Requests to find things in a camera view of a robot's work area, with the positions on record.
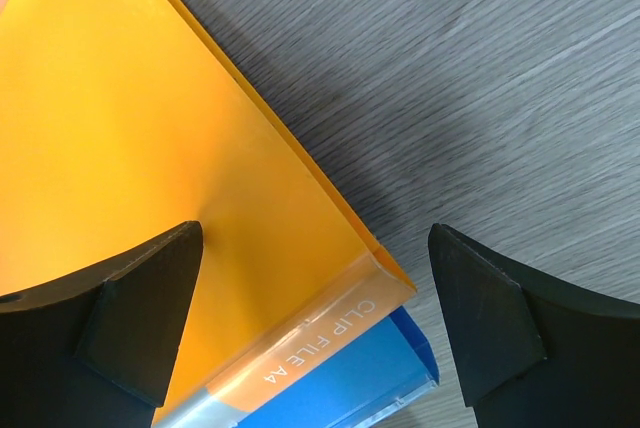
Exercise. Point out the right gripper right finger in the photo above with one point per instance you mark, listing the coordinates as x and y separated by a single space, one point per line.
530 349

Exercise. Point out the light blue thin folder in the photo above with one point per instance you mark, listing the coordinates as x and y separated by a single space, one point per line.
382 371

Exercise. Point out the orange folder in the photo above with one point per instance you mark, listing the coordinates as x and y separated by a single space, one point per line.
121 119

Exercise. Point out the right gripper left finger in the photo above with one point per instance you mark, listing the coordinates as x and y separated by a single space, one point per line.
97 347

